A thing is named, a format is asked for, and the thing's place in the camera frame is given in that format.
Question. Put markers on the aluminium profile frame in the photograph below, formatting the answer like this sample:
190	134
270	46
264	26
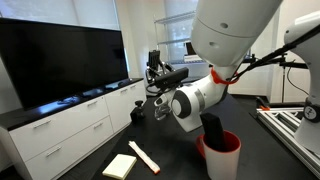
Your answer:
283	123

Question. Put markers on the white book stack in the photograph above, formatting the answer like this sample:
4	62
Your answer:
192	58

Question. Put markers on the black flat television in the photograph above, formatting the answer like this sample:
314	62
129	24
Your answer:
66	60

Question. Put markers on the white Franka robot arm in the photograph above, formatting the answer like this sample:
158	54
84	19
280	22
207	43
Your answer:
226	33

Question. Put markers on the white mug red inside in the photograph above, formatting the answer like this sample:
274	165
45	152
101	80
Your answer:
220	166

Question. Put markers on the yellow sticky note pad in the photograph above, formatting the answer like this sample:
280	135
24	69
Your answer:
120	166

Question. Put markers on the dark brown box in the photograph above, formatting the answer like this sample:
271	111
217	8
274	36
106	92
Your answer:
190	48

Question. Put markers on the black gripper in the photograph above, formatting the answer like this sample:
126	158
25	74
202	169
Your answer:
158	73

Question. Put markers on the white marker orange cap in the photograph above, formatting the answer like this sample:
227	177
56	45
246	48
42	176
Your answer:
143	157

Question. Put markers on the white drawer cabinet black top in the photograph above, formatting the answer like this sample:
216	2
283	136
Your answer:
66	133

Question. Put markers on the grey remote control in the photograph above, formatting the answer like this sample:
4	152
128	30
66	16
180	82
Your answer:
154	59

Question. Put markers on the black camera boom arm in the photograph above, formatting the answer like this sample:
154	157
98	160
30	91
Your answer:
296	64

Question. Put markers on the orange black clamp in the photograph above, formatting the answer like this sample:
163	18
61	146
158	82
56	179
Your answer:
261	103

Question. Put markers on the black rectangular block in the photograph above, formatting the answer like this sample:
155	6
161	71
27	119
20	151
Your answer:
213	133

